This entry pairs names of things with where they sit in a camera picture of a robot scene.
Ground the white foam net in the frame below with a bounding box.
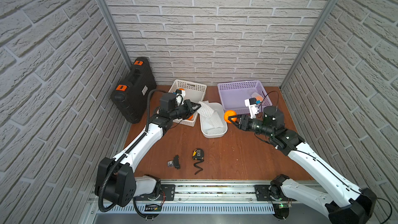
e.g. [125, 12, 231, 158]
[197, 101, 215, 118]
[204, 113, 225, 135]

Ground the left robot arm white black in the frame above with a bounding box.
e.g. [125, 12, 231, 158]
[95, 90, 201, 212]

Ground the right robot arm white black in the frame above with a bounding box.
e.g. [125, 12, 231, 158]
[224, 106, 376, 224]

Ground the white perforated plastic basket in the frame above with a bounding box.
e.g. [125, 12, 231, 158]
[152, 79, 207, 130]

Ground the purple perforated plastic basket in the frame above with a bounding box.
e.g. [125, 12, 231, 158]
[217, 80, 272, 114]

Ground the white plastic tub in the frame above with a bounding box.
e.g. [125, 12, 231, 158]
[198, 101, 228, 139]

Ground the yellow black tape measure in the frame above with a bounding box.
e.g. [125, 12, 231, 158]
[192, 148, 204, 161]

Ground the small black gripper part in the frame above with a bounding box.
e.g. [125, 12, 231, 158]
[167, 155, 181, 170]

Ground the black plastic tool case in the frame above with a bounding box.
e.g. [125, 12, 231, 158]
[110, 57, 157, 124]

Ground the aluminium mounting rail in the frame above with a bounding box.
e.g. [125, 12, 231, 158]
[86, 179, 340, 215]

